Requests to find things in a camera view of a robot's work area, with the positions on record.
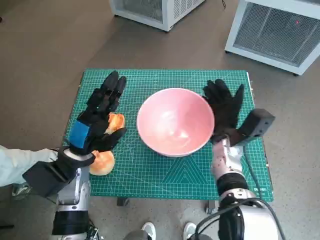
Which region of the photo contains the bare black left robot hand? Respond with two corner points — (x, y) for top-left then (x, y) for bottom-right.
(65, 70), (128, 156)

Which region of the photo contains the long toy bread loaf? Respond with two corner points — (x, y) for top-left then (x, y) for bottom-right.
(104, 112), (126, 135)

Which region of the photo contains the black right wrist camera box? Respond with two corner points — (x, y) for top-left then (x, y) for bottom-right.
(228, 108), (276, 147)

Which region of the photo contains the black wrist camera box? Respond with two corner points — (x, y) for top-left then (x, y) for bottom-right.
(228, 108), (276, 147)
(22, 161), (76, 198)

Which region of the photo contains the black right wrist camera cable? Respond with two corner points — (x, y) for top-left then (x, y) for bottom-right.
(243, 152), (287, 240)

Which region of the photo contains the round toy bread bun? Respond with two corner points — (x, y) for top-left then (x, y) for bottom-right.
(88, 150), (116, 176)

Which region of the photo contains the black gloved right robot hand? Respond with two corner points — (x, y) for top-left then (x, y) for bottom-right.
(201, 79), (245, 145)

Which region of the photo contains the white mesh cabinet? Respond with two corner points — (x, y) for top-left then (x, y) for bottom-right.
(224, 0), (320, 77)
(108, 0), (207, 33)

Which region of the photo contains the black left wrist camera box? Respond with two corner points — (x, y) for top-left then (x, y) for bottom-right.
(22, 161), (76, 198)

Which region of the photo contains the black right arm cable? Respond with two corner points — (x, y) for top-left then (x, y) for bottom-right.
(196, 206), (241, 240)

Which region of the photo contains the green cutting mat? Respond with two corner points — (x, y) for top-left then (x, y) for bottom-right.
(62, 68), (274, 203)

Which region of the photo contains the white shoe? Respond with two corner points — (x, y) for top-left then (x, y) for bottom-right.
(141, 221), (157, 240)
(183, 221), (198, 240)

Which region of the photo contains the person's shoe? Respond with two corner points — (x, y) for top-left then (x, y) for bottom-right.
(11, 183), (32, 197)

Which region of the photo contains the pink bowl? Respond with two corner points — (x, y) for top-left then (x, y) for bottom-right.
(136, 87), (216, 158)

